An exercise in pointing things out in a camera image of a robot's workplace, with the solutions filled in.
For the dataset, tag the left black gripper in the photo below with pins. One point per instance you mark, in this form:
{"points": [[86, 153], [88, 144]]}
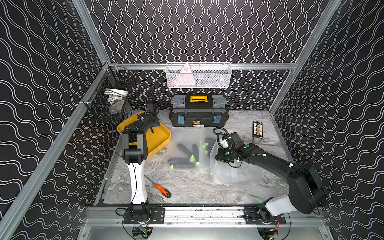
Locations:
{"points": [[149, 113]]}

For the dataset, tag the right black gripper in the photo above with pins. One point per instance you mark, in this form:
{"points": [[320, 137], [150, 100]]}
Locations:
{"points": [[219, 157]]}

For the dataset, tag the yellow plastic tray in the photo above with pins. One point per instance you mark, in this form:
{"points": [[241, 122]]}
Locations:
{"points": [[156, 140]]}

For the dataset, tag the clear plastic bag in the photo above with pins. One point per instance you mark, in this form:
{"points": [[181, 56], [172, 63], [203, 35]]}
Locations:
{"points": [[245, 177], [203, 158]]}

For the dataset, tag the clear zip-top bag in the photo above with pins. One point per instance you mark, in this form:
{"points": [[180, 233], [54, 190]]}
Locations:
{"points": [[185, 136]]}

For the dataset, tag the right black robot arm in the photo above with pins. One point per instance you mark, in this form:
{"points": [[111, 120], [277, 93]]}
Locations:
{"points": [[306, 189]]}

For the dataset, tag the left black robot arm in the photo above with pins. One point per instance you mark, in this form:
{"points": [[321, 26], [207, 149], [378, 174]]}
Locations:
{"points": [[135, 152]]}

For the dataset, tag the black phone with orange screen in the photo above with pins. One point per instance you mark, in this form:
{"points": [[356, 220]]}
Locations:
{"points": [[257, 129]]}

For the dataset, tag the white tape roll in basket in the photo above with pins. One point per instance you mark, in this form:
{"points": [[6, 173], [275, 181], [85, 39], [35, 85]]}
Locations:
{"points": [[114, 95]]}

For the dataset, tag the black yellow toolbox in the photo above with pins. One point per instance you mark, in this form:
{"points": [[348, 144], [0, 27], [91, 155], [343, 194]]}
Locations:
{"points": [[192, 110]]}

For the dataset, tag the pink triangular card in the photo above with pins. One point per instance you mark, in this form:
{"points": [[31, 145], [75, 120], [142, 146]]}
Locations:
{"points": [[185, 78]]}

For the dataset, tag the black wire corner basket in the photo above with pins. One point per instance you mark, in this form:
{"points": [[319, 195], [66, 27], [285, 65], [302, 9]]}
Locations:
{"points": [[113, 77]]}

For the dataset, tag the white wire wall basket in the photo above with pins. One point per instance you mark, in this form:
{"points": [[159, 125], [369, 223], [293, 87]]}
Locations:
{"points": [[207, 75]]}

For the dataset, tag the orange handled screwdriver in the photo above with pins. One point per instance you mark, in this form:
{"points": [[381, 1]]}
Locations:
{"points": [[166, 193]]}

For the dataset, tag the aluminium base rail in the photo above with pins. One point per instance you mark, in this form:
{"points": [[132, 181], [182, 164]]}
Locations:
{"points": [[163, 216]]}

